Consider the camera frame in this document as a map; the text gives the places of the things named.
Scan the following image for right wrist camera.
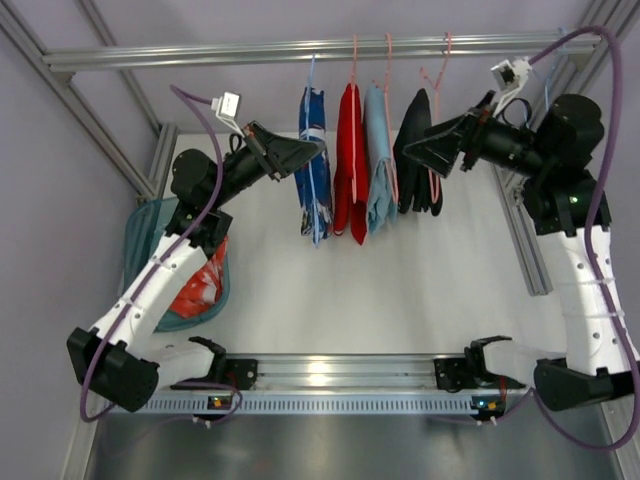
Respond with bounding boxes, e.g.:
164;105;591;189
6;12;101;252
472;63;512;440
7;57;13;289
491;56;532;117

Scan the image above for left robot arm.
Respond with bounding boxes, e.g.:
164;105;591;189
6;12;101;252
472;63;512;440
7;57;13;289
67;121;326;412

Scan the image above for light blue trousers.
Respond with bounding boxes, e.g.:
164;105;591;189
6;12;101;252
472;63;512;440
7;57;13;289
364;84;397;235

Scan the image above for teal plastic basket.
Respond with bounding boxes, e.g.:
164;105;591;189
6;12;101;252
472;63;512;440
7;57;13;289
124;198;231;333

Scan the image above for empty blue hanger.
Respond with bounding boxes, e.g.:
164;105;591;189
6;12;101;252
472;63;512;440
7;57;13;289
543;50;562;111

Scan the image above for red trousers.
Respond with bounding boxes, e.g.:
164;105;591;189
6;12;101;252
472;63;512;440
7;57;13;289
333;83;370;245

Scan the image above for aluminium frame strut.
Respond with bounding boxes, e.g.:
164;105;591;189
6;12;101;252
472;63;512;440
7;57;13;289
1;1;179;203
493;1;639;296

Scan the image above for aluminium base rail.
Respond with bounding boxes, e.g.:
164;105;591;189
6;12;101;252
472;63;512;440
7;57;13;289
82;352;621;396

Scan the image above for slotted cable duct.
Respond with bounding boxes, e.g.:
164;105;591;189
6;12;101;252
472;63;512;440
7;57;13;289
138;392;505;415

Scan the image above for left aluminium frame strut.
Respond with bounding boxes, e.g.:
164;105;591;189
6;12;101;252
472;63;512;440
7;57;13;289
1;1;179;203

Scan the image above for red white garment in basket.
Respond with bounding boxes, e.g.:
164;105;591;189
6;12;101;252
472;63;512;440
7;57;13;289
169;237;228;319

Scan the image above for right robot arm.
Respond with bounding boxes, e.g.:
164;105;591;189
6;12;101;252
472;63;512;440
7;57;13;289
402;94;639;411

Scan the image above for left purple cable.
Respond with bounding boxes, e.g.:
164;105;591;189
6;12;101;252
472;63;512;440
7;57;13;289
79;83;245;426

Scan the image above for right aluminium frame strut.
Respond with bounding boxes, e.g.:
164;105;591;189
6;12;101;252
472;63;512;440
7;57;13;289
493;1;639;296

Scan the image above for blue patterned trousers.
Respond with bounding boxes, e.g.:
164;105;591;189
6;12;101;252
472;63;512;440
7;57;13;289
294;86;333;246

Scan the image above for black trousers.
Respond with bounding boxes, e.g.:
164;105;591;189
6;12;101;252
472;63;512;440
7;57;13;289
393;88;443;217

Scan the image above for light blue wire hanger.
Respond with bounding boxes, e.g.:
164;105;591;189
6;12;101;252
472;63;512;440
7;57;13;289
305;52;329;247

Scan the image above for aluminium hanging rail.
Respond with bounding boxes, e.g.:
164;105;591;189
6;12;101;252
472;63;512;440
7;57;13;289
42;28;601;74

